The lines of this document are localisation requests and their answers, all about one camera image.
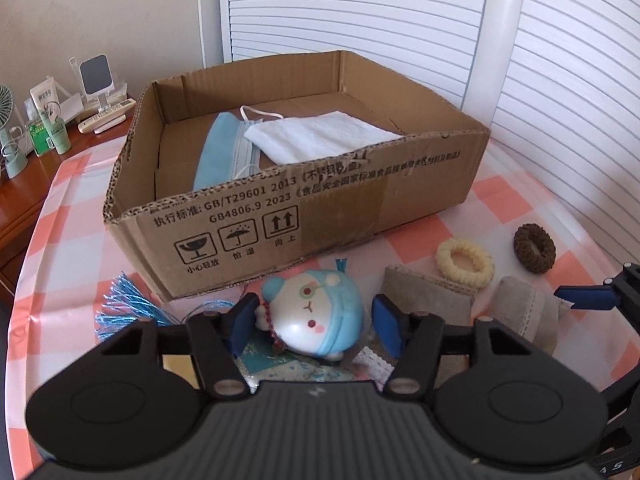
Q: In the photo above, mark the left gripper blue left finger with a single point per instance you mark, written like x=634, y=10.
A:
x=217, y=339

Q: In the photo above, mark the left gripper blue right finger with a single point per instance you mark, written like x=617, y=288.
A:
x=413, y=341

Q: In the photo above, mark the grey fabric pouch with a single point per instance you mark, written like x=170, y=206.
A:
x=414, y=292
x=528, y=311

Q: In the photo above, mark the cream hair scrunchie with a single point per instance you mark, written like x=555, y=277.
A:
x=465, y=262

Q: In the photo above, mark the blue tassel sachet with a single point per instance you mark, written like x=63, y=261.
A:
x=125, y=303

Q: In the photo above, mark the blue white plush toy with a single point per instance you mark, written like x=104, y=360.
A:
x=316, y=313

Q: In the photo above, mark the brown hair scrunchie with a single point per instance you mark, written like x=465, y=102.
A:
x=534, y=248

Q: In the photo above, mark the blue surgical mask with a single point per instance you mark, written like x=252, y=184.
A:
x=226, y=154

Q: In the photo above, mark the white cloth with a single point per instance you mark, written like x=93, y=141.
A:
x=290, y=140

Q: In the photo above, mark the brown cardboard box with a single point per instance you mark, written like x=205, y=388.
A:
x=185, y=242

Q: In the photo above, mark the pink checkered tablecloth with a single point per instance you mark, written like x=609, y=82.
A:
x=72, y=259

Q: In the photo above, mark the wooden nightstand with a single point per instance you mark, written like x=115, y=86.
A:
x=22, y=199

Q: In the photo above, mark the white remote control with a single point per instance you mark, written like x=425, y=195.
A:
x=113, y=115

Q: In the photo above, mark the green tube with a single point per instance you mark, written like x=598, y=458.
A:
x=53, y=122

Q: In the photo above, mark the green small bottle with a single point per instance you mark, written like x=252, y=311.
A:
x=41, y=142

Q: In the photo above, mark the phone stand with mirror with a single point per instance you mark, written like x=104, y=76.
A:
x=98, y=84

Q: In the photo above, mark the green handheld fan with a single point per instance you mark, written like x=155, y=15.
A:
x=13, y=157

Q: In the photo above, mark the white cosmetic box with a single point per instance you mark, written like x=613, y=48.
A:
x=44, y=93

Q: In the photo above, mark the white louvered door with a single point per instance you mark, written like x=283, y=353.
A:
x=556, y=81

